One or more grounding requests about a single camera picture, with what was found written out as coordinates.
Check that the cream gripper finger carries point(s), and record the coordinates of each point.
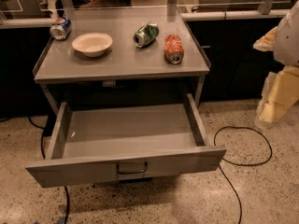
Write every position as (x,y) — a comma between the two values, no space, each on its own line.
(266,42)
(280,92)

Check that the grey top drawer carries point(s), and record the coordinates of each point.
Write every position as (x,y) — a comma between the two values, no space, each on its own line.
(105,145)

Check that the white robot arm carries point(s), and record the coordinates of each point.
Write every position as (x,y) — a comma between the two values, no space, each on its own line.
(286,45)

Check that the grey metal drawer cabinet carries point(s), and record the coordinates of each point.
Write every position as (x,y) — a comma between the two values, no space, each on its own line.
(125,75)

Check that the orange soda can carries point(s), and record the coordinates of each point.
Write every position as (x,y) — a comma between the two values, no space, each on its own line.
(173,49)

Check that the green soda can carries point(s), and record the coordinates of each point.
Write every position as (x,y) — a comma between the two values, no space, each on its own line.
(146,34)

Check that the white paper bowl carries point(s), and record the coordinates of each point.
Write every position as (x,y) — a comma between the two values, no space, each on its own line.
(92,44)

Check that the blue pepsi can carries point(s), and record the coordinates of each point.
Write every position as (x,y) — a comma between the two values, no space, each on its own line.
(61,28)

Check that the white counter rail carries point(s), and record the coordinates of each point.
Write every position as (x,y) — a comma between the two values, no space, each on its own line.
(233,15)

